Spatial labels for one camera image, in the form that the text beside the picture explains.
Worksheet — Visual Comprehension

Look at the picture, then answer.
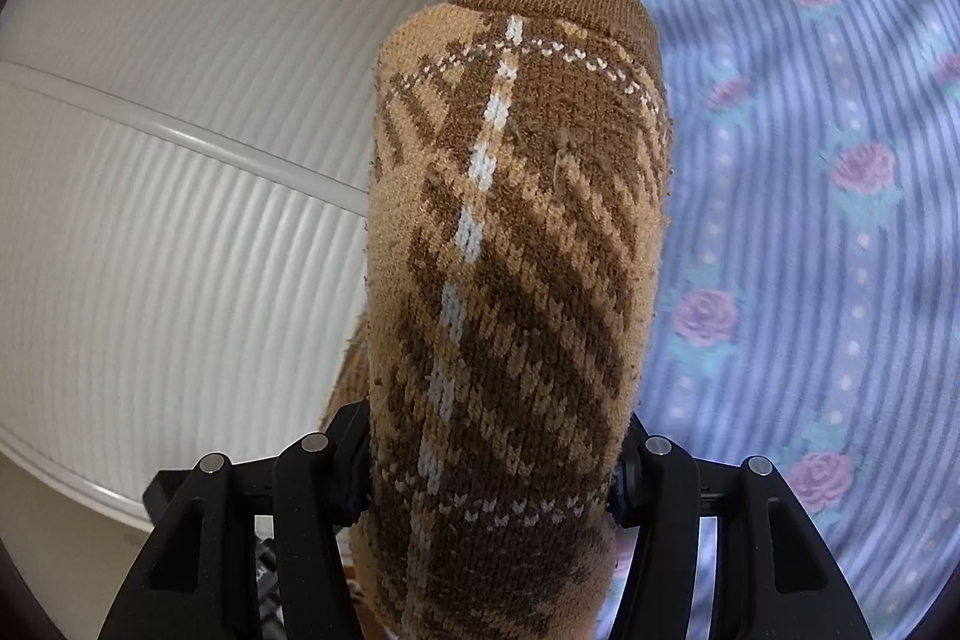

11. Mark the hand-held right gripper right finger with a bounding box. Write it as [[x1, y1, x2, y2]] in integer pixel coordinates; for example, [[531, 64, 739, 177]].
[[600, 415, 875, 640]]

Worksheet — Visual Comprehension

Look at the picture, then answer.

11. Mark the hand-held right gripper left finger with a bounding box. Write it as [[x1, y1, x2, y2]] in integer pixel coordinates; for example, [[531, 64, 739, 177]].
[[97, 401, 370, 640]]

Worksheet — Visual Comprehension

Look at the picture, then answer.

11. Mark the brown plaid sock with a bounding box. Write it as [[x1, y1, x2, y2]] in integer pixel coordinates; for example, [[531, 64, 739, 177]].
[[319, 0, 674, 640]]

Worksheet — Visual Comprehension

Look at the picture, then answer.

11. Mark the bed with blue floral sheet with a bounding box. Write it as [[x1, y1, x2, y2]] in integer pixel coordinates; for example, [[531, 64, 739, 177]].
[[517, 0, 960, 640]]

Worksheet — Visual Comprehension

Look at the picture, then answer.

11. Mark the white ribbed wardrobe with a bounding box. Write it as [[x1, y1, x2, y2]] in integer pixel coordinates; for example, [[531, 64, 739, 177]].
[[0, 0, 575, 536]]

